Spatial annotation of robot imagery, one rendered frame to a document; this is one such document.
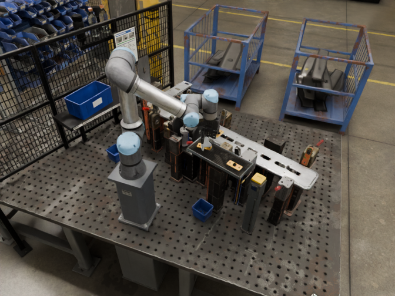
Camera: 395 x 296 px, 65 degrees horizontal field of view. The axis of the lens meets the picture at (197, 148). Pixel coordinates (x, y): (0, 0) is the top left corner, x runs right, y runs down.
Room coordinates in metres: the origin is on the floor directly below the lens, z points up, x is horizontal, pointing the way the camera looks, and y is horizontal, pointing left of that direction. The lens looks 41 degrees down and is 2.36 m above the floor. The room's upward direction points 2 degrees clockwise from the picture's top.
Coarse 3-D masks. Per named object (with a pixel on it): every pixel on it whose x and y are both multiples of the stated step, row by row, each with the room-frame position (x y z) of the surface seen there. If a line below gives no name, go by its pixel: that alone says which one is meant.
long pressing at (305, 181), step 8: (160, 112) 1.94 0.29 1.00; (168, 112) 1.94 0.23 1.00; (224, 128) 1.76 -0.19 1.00; (232, 136) 1.67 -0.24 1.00; (240, 136) 1.68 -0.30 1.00; (232, 144) 1.59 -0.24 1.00; (248, 144) 1.59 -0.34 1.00; (256, 144) 1.59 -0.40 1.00; (232, 152) 1.52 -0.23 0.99; (264, 152) 1.52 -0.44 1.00; (272, 152) 1.52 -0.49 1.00; (256, 160) 1.44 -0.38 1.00; (264, 160) 1.44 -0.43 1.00; (272, 160) 1.44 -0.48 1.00; (280, 160) 1.44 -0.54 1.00; (288, 160) 1.45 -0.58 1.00; (264, 168) 1.37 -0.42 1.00; (272, 168) 1.37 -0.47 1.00; (280, 168) 1.37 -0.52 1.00; (296, 168) 1.38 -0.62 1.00; (304, 168) 1.38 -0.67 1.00; (280, 176) 1.30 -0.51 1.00; (288, 176) 1.31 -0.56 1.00; (296, 176) 1.31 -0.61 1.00; (304, 176) 1.31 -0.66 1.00; (312, 176) 1.31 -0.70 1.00; (296, 184) 1.24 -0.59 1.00; (304, 184) 1.24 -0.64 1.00; (312, 184) 1.25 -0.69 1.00
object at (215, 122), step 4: (204, 120) 1.35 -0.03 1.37; (208, 120) 1.33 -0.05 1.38; (212, 120) 1.33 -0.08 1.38; (216, 120) 1.34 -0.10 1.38; (208, 124) 1.35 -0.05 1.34; (212, 124) 1.35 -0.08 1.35; (216, 124) 1.33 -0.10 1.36; (204, 128) 1.34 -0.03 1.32; (208, 128) 1.34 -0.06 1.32; (212, 128) 1.34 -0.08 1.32; (216, 128) 1.33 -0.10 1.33; (208, 132) 1.34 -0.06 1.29; (212, 132) 1.32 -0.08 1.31; (216, 132) 1.36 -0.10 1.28; (212, 136) 1.32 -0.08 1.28
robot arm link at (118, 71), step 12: (120, 60) 1.26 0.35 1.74; (108, 72) 1.22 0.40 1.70; (120, 72) 1.21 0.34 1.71; (132, 72) 1.23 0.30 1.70; (120, 84) 1.18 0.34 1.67; (132, 84) 1.19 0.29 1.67; (144, 84) 1.22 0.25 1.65; (144, 96) 1.19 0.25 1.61; (156, 96) 1.20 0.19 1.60; (168, 96) 1.22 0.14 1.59; (168, 108) 1.20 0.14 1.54; (180, 108) 1.21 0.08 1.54; (192, 108) 1.24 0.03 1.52; (192, 120) 1.18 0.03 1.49
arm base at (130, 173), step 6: (120, 162) 1.19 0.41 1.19; (138, 162) 1.18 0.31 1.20; (144, 162) 1.26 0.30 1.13; (120, 168) 1.18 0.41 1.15; (126, 168) 1.16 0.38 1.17; (132, 168) 1.16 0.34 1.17; (138, 168) 1.18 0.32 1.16; (144, 168) 1.20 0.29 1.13; (120, 174) 1.17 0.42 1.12; (126, 174) 1.15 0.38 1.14; (132, 174) 1.15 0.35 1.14; (138, 174) 1.16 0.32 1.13
